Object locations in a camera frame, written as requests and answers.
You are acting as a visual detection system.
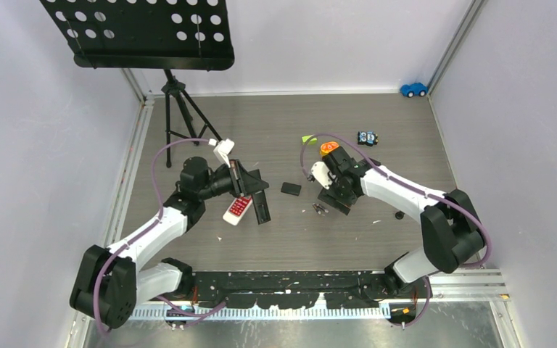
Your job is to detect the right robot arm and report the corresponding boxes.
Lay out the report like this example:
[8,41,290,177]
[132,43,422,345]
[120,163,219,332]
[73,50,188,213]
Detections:
[308,147,489,298]

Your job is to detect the blue toy car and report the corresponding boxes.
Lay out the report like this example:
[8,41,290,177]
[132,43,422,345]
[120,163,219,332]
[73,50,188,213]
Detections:
[400,82,428,98]

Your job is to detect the dark battery left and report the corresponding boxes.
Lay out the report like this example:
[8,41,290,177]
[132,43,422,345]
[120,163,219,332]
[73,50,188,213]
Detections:
[313,203,323,215]

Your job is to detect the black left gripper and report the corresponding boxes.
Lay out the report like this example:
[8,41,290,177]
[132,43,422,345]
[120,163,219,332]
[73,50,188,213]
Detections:
[198,159,268,202]

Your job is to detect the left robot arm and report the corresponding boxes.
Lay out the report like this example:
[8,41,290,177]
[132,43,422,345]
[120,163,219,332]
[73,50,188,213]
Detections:
[69,157,270,329]

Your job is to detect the black tripod music stand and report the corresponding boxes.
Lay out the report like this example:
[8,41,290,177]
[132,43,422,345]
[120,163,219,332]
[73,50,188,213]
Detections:
[42,0,235,144]

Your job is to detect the lime green block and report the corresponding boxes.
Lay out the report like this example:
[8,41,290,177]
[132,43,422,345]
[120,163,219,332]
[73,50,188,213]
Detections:
[301,135,318,145]

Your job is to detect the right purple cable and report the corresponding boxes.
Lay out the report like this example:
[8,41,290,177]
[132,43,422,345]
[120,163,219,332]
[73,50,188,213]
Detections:
[300,133,493,328]

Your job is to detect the black battery cover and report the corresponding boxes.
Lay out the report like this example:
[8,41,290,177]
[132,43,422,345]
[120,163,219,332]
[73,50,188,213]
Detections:
[281,182,302,196]

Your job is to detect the orange yellow toy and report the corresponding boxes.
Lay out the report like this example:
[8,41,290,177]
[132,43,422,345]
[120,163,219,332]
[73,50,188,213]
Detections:
[320,141,340,157]

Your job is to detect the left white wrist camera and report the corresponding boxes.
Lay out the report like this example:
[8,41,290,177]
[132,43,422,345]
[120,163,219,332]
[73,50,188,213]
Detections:
[208,138,235,165]

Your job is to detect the black remote control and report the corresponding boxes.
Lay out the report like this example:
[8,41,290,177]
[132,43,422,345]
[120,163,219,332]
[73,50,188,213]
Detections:
[252,190,271,225]

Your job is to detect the red and white remote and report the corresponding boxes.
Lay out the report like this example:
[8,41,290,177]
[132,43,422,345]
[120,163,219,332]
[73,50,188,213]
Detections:
[222,196,252,226]

